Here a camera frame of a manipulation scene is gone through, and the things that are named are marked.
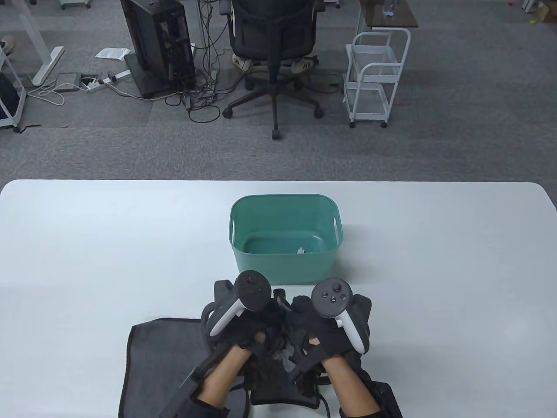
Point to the green plastic bin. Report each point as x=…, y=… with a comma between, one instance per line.
x=283, y=261

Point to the person's right hand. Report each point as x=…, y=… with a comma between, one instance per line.
x=322, y=335

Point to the white metal cart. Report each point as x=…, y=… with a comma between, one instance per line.
x=21, y=102

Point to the white power strip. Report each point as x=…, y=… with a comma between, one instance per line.
x=122, y=75
x=93, y=85

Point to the black computer tower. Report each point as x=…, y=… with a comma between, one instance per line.
x=152, y=35

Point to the clear water bottle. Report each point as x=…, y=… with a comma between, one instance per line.
x=389, y=8

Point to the brown side table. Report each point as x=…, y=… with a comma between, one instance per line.
x=402, y=15

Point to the black office chair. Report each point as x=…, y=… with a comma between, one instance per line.
x=272, y=30

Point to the cardboard box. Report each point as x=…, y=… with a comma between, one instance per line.
x=547, y=12

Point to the black white handheld controller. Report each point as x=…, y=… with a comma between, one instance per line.
x=253, y=291
x=331, y=298

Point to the person's left hand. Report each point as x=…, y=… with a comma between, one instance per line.
x=248, y=326

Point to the grey hand towel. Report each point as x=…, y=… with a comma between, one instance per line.
x=270, y=383
x=156, y=357

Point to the white desk leg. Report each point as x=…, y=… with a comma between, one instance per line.
x=201, y=21
x=48, y=63

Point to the white paper sheet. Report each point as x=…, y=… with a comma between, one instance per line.
x=111, y=53

